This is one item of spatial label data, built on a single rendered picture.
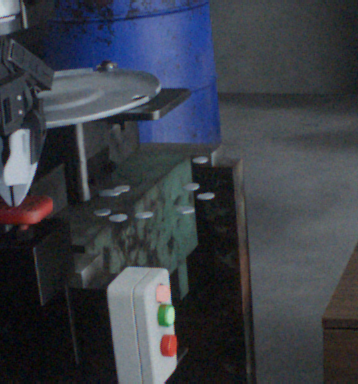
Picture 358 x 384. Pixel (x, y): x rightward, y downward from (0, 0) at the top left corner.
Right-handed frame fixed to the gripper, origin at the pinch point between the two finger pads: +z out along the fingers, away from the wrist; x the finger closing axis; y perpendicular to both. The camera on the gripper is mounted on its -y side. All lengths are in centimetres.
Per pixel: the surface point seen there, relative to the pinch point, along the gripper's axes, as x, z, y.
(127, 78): -3.7, -3.1, -42.8
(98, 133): -5.0, 2.7, -33.9
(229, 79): -94, 70, -363
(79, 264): 2.7, 11.5, -8.2
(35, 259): 3.0, 6.6, 2.9
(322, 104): -48, 76, -344
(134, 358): 9.8, 21.9, -5.3
